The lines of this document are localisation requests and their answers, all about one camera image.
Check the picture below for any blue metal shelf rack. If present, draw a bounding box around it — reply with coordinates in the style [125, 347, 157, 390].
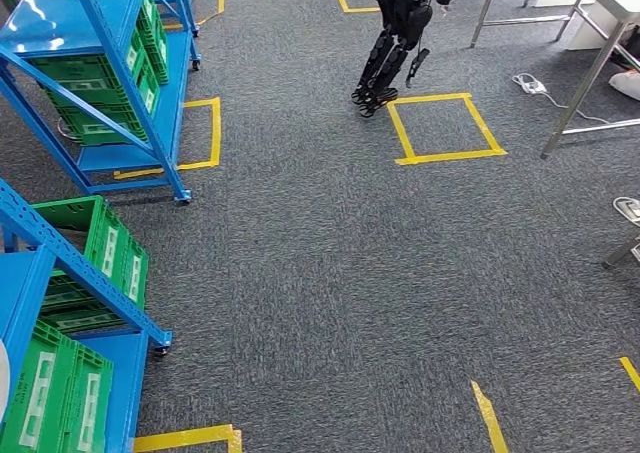
[0, 0, 202, 205]
[0, 178, 174, 453]
[149, 0, 201, 39]

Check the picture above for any stainless steel workbench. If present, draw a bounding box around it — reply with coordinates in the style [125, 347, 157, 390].
[601, 234, 640, 270]

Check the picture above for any yellow floor tape outline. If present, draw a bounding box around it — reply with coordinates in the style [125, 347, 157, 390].
[470, 355, 640, 453]
[386, 92, 509, 168]

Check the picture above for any black humanoid robot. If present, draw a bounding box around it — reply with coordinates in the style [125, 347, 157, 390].
[350, 0, 466, 119]

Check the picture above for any white power strip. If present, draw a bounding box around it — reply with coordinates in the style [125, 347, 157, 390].
[512, 72, 549, 97]

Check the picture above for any white plastic bag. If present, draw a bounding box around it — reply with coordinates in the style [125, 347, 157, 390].
[608, 70, 640, 103]

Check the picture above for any grey wheel hubcap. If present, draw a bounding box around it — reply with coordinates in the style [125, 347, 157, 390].
[0, 340, 11, 408]

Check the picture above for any steel frame table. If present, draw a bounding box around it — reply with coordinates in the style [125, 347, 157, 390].
[469, 0, 586, 49]
[540, 0, 640, 161]

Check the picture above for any white cable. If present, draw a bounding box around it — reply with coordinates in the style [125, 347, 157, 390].
[612, 196, 640, 229]
[542, 90, 611, 127]

